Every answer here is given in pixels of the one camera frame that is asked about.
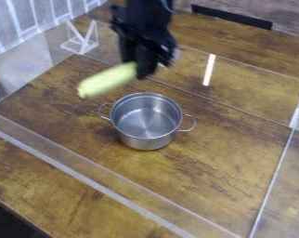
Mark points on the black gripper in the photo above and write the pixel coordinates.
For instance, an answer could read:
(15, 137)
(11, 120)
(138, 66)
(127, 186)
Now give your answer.
(141, 22)

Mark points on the clear acrylic triangle stand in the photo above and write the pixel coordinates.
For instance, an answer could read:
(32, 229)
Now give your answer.
(81, 44)

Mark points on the stainless steel pot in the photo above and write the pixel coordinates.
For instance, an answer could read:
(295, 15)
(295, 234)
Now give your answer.
(147, 118)

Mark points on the black bar on table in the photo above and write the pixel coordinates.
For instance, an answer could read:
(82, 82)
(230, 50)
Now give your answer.
(225, 15)

